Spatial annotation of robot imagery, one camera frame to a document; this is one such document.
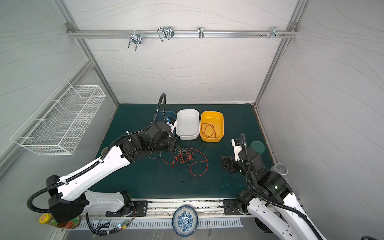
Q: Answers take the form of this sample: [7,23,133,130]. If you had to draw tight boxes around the red cable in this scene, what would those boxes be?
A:
[200,122,217,139]

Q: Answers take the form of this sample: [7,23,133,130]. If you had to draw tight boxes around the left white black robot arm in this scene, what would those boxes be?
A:
[27,93,177,223]

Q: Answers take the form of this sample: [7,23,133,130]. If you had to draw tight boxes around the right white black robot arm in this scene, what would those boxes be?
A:
[219,134,325,240]

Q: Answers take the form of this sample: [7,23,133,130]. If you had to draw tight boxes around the green round lid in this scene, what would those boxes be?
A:
[251,141,266,155]

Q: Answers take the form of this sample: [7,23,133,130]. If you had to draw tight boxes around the blue plastic bin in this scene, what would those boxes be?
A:
[156,111,177,124]

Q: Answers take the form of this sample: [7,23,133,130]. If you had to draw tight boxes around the white plastic bin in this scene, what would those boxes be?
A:
[176,109,200,141]

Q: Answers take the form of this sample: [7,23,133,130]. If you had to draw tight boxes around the yellow plastic bin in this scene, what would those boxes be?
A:
[200,111,224,143]

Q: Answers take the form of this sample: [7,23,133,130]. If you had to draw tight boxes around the blue white patterned plate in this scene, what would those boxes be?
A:
[172,205,199,237]

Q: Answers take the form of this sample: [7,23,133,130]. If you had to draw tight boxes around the white vent strip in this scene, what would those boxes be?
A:
[90,218,244,230]

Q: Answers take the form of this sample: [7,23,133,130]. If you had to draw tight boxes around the left metal U-bolt clamp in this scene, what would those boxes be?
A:
[128,32,142,51]

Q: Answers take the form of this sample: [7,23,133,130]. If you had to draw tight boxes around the metal u-bolt clamp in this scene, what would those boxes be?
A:
[128,32,142,51]
[157,26,175,42]

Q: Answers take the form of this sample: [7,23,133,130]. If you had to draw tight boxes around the sauce bottle yellow cap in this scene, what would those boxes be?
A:
[39,213,81,229]

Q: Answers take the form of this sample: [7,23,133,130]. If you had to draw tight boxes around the middle metal U-bolt clamp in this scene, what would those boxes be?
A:
[157,26,175,42]

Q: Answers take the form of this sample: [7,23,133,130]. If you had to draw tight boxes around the small metal hook clamp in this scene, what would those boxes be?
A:
[198,27,204,39]

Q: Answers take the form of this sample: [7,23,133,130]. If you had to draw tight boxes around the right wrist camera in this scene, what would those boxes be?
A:
[231,139,242,162]

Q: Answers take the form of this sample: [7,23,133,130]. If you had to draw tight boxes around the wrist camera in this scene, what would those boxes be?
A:
[166,117,177,137]
[231,139,242,162]

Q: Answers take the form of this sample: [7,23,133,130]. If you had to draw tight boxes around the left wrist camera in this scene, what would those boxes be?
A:
[166,117,177,137]

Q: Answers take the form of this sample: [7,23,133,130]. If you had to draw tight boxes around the tangled black cables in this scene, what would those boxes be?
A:
[149,143,208,183]

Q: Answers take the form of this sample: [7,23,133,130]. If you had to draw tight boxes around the tangled red cables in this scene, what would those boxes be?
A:
[162,146,209,178]

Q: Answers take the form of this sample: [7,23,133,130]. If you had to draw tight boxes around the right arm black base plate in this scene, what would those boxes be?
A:
[219,199,249,216]

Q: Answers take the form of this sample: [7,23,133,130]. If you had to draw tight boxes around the aluminium front rail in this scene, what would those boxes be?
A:
[61,197,256,219]

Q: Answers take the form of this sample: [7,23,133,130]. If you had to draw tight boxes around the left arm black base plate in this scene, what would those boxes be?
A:
[106,201,149,218]

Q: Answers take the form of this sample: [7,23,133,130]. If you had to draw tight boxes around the white wire wall basket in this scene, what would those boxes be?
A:
[10,80,106,156]

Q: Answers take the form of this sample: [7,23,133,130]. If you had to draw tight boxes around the metal crossbar rail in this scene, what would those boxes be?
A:
[67,29,299,39]

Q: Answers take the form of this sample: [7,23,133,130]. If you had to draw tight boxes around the right metal bolt bracket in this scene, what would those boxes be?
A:
[260,27,287,39]

